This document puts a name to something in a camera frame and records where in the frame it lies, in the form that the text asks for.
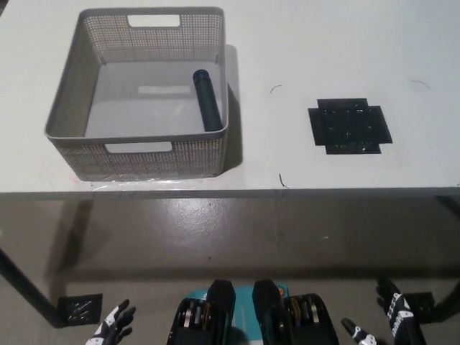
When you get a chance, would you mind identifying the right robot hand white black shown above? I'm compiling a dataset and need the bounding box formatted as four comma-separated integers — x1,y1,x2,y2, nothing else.
341,278,427,345

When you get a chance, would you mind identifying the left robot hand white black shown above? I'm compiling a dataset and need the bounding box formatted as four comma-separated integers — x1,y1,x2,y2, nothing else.
85,299,137,345

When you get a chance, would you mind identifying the black electric screwdriver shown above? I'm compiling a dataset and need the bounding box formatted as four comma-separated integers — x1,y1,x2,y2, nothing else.
193,69,222,132

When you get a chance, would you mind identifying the dark metal table leg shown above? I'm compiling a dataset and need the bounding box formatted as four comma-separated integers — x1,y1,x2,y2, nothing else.
433,280,460,323
0,247,60,328

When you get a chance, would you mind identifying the robot body black teal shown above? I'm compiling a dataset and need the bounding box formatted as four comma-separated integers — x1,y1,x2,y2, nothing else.
165,278,341,345

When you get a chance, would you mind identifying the grey perforated plastic basket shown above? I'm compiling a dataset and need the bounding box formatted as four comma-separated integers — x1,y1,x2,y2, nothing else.
43,6,231,182

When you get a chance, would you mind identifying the black square base plate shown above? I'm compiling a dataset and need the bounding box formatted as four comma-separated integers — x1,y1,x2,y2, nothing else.
307,96,393,156

